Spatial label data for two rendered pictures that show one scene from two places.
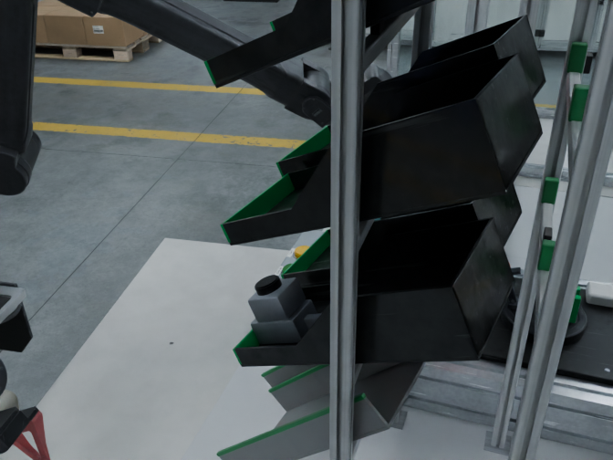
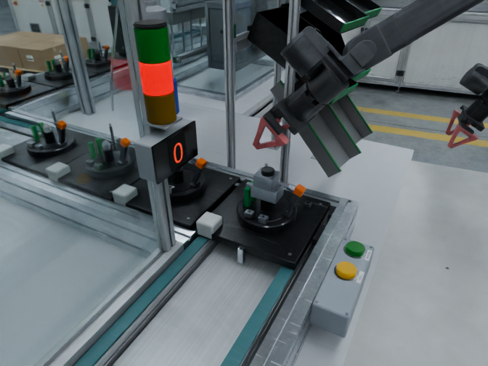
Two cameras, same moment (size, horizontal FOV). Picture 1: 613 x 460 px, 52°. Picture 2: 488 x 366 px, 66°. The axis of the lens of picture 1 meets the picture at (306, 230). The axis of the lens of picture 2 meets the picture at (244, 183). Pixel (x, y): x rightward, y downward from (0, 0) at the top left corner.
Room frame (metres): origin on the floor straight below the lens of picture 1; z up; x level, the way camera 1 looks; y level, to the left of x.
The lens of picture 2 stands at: (1.67, -0.12, 1.52)
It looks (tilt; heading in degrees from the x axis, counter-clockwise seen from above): 33 degrees down; 189
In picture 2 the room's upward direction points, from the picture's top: straight up
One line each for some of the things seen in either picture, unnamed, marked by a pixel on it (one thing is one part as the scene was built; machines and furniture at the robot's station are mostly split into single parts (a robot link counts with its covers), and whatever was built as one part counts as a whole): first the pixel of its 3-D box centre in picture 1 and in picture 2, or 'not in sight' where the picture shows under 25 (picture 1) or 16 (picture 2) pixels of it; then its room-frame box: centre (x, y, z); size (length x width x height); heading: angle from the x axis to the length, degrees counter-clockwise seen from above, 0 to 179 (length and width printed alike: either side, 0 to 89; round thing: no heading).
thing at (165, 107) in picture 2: not in sight; (160, 105); (1.09, -0.34, 1.28); 0.05 x 0.05 x 0.05
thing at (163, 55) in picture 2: not in sight; (152, 43); (1.09, -0.34, 1.38); 0.05 x 0.05 x 0.05
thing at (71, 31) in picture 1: (88, 27); not in sight; (6.46, 2.14, 0.20); 1.20 x 0.80 x 0.41; 77
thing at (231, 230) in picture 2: not in sight; (266, 217); (0.95, -0.17, 0.96); 0.24 x 0.24 x 0.02; 71
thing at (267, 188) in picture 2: not in sight; (263, 181); (0.95, -0.18, 1.06); 0.08 x 0.04 x 0.07; 71
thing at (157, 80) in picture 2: not in sight; (156, 75); (1.09, -0.34, 1.33); 0.05 x 0.05 x 0.05
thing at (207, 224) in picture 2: not in sight; (209, 225); (1.01, -0.29, 0.97); 0.05 x 0.05 x 0.04; 71
